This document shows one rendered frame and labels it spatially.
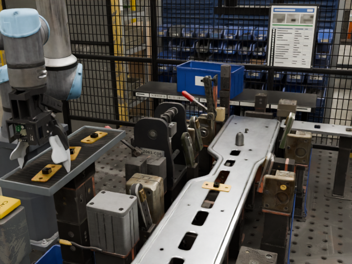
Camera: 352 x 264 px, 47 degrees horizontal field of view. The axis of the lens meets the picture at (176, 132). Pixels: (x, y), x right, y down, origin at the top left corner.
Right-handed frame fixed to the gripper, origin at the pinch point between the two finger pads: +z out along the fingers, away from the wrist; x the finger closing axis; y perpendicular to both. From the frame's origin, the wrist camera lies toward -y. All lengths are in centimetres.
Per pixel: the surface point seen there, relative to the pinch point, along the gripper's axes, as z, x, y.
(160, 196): 14.3, 23.3, -15.3
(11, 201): 1.8, -1.2, 13.0
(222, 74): 2, 31, -106
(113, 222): 9.9, 17.7, 5.1
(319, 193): 48, 76, -85
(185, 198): 17.8, 29.1, -21.3
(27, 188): 2.0, -1.1, 7.0
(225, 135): 18, 36, -71
